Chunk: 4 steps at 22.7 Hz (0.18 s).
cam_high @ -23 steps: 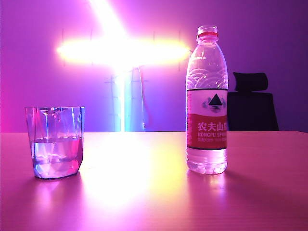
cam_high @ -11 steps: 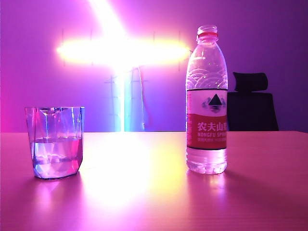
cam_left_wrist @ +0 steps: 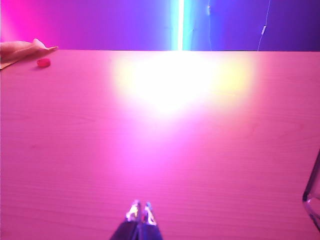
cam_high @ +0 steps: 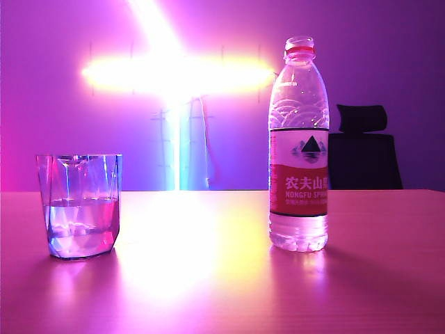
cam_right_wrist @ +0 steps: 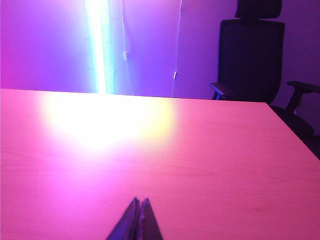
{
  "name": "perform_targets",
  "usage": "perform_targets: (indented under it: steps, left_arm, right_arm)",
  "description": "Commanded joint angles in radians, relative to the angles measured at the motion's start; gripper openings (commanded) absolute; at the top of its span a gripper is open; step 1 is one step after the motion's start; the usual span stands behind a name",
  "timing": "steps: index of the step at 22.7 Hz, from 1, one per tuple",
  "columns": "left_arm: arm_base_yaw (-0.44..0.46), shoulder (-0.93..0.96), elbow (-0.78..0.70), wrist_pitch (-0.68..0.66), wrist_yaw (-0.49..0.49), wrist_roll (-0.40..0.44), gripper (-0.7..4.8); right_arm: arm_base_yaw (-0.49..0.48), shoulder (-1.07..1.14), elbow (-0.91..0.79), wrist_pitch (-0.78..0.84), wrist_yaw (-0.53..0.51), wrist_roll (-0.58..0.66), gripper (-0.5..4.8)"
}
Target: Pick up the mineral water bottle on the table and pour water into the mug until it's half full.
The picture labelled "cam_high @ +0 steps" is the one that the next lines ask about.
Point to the black office chair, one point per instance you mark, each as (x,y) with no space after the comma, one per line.
(365,160)

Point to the vertical wall light tube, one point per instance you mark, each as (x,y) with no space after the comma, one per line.
(176,146)

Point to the clear faceted glass mug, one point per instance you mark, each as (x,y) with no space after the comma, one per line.
(80,215)

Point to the horizontal wall light tube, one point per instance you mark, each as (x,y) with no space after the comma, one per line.
(139,73)

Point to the diagonal wall light tube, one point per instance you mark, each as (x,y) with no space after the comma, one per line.
(156,28)

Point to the clear red-label water bottle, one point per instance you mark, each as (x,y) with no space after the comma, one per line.
(299,188)

